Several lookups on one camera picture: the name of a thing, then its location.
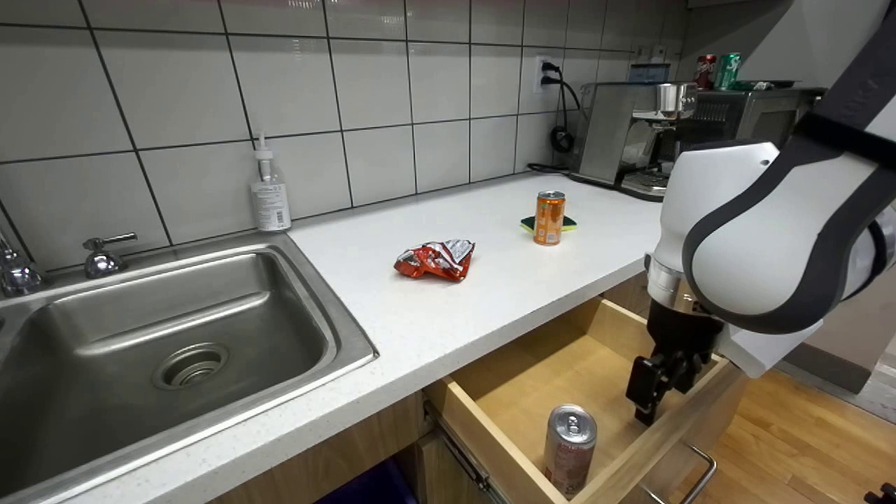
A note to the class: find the silver drawer handle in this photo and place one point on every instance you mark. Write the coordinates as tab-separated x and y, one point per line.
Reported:
678	478

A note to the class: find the clear soap pump bottle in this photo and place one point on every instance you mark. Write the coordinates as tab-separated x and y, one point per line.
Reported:
269	195

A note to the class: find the silver espresso machine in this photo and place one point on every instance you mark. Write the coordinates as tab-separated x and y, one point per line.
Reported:
623	137

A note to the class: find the silver can in drawer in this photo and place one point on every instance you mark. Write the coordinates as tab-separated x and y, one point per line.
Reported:
569	447

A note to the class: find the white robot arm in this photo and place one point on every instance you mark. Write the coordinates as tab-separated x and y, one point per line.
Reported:
759	243

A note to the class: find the stainless steel sink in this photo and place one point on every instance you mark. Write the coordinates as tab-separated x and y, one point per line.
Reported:
112	373

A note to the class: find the wooden drawer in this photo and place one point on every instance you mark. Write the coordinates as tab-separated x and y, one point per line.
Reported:
497	408

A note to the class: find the red chip bag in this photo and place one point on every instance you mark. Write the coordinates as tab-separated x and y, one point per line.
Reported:
438	258

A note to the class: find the chrome faucet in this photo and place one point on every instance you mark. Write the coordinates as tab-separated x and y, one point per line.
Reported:
21	277

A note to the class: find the green yellow sponge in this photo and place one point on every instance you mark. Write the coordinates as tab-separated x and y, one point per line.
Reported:
536	222

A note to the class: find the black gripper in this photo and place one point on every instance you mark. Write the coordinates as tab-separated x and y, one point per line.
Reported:
682	351

